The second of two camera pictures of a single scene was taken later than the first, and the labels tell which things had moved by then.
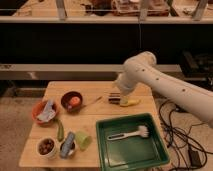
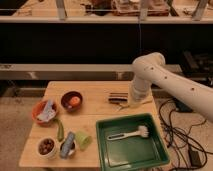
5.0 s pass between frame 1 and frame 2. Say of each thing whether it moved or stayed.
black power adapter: stayed
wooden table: stayed
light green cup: stayed
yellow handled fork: moved
